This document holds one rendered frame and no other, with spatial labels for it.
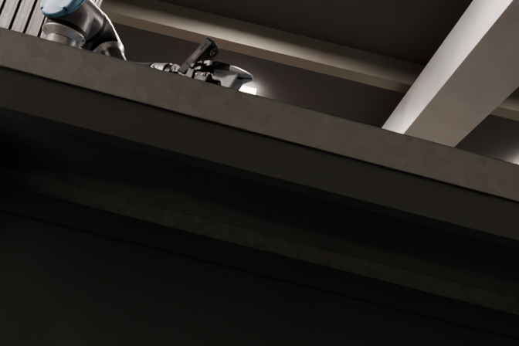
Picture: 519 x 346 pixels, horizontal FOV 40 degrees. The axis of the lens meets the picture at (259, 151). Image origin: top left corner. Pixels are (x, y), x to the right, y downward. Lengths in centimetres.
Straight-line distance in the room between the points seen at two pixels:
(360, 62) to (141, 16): 211
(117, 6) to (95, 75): 630
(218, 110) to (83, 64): 14
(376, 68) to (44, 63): 628
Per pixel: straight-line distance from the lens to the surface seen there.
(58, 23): 196
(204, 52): 173
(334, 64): 687
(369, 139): 75
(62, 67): 75
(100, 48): 203
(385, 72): 696
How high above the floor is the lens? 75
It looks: 19 degrees up
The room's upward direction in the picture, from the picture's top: 13 degrees clockwise
